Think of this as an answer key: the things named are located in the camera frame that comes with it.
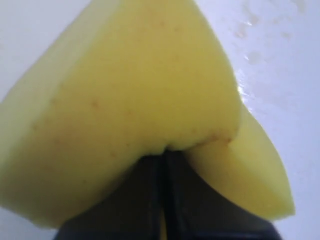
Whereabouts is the yellow sponge block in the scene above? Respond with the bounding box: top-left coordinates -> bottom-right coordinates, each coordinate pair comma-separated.
0,0 -> 296,230

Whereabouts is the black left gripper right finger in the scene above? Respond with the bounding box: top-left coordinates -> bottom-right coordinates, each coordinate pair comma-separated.
163,151 -> 281,240

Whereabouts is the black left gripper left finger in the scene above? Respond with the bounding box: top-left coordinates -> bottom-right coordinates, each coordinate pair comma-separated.
55,156 -> 161,240

